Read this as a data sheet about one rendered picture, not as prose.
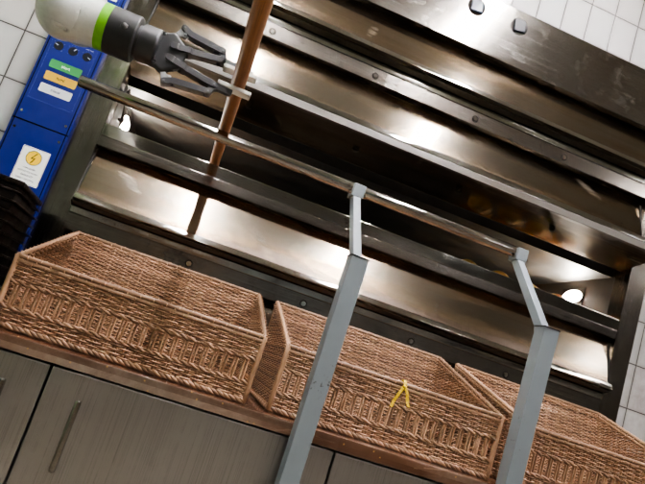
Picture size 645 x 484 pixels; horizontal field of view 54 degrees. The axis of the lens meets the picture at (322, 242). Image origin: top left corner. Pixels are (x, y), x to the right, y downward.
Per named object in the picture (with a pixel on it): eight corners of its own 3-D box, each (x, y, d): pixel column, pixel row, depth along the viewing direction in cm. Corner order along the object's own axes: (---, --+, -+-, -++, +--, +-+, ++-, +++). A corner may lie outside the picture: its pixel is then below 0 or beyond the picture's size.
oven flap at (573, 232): (131, 37, 174) (130, 75, 193) (664, 257, 207) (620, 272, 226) (133, 31, 175) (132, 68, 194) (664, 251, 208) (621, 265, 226)
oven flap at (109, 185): (72, 204, 179) (100, 150, 189) (602, 393, 212) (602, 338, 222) (72, 196, 175) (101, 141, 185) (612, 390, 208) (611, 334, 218)
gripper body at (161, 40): (147, 31, 128) (191, 49, 130) (131, 67, 127) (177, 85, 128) (146, 13, 121) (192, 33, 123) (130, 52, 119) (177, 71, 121)
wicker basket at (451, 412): (243, 389, 184) (274, 299, 189) (418, 445, 193) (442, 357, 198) (262, 410, 137) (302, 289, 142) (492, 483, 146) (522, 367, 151)
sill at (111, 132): (102, 140, 190) (107, 128, 190) (606, 330, 223) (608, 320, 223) (100, 134, 184) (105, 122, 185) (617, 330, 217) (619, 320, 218)
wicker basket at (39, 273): (36, 323, 173) (75, 229, 178) (231, 385, 182) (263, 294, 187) (-20, 322, 126) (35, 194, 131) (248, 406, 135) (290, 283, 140)
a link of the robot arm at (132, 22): (98, 37, 117) (116, -5, 118) (104, 62, 128) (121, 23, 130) (130, 51, 118) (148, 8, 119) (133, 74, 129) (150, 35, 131)
